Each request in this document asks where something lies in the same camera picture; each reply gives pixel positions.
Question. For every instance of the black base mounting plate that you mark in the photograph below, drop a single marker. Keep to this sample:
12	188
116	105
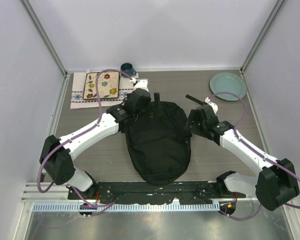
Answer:
142	193

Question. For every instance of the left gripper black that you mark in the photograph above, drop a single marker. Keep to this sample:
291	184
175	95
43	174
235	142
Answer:
157	106

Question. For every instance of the black student backpack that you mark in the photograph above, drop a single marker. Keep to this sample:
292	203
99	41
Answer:
159	148

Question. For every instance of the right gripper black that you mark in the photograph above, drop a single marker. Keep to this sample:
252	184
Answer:
193	117

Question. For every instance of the white embroidered cloth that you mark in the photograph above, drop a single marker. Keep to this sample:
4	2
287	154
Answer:
78	102

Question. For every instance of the white slotted cable duct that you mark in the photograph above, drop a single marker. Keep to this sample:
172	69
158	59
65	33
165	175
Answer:
175	206

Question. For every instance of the dark blue mug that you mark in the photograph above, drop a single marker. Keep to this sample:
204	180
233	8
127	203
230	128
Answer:
127	69

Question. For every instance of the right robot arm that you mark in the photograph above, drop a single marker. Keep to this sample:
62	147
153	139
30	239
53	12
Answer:
274	183

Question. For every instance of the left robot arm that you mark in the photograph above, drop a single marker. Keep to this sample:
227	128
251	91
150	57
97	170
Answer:
58	154

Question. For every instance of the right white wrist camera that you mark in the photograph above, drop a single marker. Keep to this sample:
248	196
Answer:
214	106

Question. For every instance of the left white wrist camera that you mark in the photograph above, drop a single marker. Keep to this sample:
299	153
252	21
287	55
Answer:
139	84

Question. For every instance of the floral square trivet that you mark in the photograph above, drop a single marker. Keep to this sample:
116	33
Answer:
107	84

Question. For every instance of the light teal plate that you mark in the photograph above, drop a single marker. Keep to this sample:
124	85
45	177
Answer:
228	82

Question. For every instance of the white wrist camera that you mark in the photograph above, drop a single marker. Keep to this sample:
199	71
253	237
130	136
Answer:
214	106
139	84

